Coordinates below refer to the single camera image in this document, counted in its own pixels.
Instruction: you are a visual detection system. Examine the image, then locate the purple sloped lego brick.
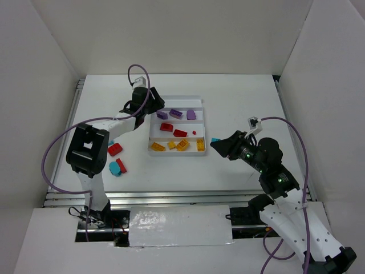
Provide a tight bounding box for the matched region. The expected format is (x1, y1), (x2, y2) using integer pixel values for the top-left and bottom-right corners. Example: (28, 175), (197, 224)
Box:
(169, 108), (183, 119)

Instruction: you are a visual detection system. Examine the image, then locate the yellow lego plate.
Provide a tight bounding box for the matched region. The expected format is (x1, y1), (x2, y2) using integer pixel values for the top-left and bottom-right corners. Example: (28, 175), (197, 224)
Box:
(196, 139), (205, 152)

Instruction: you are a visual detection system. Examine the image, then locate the red curved lego brick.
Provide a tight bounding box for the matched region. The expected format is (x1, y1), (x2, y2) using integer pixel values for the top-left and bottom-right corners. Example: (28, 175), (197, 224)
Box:
(173, 129), (188, 138)

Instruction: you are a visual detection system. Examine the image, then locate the purple flower lego brick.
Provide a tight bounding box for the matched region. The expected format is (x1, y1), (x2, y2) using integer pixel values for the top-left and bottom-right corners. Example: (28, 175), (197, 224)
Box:
(186, 109), (196, 120)

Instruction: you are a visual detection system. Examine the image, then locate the yellow sloped lego brick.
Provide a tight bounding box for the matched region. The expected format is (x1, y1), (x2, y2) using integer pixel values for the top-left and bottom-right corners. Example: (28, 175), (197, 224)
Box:
(151, 142), (166, 152)

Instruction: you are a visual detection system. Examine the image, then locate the small yellow lego cube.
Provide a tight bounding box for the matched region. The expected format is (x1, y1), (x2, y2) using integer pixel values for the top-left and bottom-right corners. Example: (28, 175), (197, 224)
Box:
(167, 141), (176, 150)

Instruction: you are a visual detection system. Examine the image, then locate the yellow rounded lego brick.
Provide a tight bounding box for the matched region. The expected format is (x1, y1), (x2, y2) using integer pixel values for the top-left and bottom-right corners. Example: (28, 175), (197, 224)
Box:
(176, 139), (190, 151)

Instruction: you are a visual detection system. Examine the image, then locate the red two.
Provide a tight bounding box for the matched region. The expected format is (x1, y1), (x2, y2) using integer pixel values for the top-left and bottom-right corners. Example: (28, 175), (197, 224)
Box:
(107, 143), (123, 157)

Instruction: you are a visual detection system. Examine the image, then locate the red cloud lego brick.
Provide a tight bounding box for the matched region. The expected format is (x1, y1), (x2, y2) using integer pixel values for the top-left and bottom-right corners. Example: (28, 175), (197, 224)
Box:
(116, 158), (127, 174)

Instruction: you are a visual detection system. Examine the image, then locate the teal rounded lego brick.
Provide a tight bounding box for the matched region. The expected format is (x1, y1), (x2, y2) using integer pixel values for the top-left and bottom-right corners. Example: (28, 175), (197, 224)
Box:
(108, 161), (122, 176)

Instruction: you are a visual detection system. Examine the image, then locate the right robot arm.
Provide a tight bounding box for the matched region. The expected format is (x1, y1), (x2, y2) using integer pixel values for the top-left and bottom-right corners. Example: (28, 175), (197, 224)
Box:
(210, 131), (356, 273)

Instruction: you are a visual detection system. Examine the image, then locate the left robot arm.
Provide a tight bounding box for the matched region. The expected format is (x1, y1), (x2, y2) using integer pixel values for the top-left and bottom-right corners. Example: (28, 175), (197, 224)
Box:
(66, 86), (165, 225)

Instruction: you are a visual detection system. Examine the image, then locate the white divided sorting tray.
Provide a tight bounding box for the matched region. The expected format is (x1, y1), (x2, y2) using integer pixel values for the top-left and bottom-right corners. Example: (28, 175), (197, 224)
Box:
(148, 95), (206, 156)

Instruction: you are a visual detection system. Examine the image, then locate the silver foil cover plate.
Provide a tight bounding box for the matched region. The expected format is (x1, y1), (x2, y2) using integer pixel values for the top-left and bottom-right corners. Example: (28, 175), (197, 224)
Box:
(128, 205), (233, 247)

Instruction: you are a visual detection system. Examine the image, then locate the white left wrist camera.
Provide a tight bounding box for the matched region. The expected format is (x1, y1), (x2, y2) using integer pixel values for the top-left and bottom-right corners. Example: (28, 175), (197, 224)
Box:
(132, 76), (147, 89)

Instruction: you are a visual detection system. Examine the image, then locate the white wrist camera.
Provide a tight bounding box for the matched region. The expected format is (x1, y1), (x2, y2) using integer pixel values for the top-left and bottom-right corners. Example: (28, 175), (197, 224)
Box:
(245, 116), (262, 139)
(132, 76), (147, 89)

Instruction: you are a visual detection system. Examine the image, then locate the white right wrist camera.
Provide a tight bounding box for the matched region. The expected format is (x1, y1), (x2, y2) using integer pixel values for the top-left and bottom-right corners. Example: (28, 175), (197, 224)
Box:
(245, 116), (262, 139)

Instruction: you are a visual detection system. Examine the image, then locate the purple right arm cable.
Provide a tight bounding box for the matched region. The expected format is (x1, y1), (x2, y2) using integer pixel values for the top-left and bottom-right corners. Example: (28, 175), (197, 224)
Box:
(261, 116), (311, 274)

